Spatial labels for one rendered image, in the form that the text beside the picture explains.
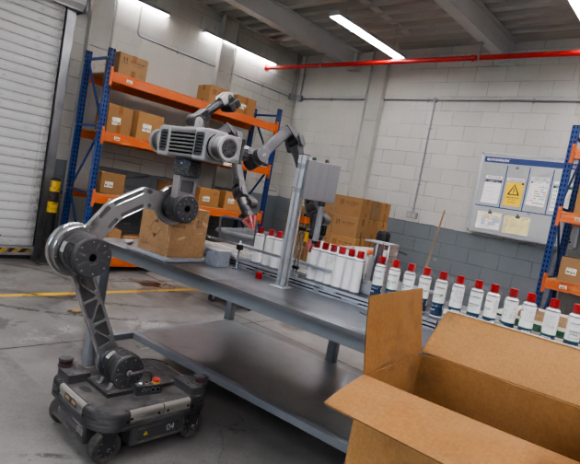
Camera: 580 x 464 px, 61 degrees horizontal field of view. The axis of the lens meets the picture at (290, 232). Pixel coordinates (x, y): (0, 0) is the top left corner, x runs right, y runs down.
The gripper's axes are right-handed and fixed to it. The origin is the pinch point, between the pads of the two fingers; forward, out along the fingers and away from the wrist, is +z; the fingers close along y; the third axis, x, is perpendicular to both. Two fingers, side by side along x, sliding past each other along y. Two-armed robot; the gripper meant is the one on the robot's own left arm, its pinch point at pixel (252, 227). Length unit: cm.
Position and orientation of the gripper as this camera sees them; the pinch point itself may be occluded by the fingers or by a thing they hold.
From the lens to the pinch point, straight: 283.3
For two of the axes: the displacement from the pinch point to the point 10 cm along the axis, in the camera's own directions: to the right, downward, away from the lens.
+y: 6.1, 0.5, 7.9
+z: 3.7, 8.7, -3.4
